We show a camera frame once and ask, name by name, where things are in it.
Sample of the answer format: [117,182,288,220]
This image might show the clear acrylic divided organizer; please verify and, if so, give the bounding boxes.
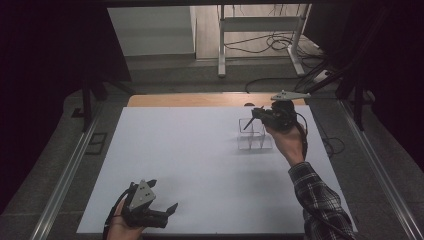
[237,117,275,151]

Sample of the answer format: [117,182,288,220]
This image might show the person's right hand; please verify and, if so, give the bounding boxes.
[265,121,307,168]

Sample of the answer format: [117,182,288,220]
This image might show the thin black looped cable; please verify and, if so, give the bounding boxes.
[313,113,346,158]

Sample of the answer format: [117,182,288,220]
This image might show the hand-held gripper cable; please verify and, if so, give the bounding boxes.
[102,189,134,240]
[295,111,356,240]

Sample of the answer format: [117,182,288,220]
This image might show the right hand-held gripper cable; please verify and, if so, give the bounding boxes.
[295,111,356,240]

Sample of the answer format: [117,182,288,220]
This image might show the black floor cable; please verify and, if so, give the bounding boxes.
[244,77,301,94]

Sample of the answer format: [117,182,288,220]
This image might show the left hand-held gripper cable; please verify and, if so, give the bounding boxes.
[102,189,134,240]

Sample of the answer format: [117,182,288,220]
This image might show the white metal desk frame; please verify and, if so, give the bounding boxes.
[217,3,313,79]

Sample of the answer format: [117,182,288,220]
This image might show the tangle of black floor cables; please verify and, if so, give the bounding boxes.
[223,31,322,56]

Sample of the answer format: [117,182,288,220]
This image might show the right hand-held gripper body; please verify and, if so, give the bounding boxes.
[263,89,312,132]

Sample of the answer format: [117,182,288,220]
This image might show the black metal stand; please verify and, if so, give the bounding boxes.
[303,63,375,132]
[71,66,135,133]

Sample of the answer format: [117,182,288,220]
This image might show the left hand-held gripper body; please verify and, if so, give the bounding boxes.
[120,179,170,230]

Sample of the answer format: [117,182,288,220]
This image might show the white table mat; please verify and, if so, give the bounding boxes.
[76,105,358,234]

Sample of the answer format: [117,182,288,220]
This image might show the white power strip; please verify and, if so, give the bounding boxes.
[313,69,332,84]

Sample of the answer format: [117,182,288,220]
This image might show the white cabinet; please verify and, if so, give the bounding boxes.
[107,5,198,58]

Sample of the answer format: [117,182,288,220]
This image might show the aluminium rail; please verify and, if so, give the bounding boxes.
[29,103,105,240]
[338,99,424,240]

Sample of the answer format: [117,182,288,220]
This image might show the person's left hand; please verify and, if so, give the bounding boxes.
[105,198,145,240]

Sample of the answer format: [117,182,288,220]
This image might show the black floor frame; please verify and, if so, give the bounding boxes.
[84,132,109,156]

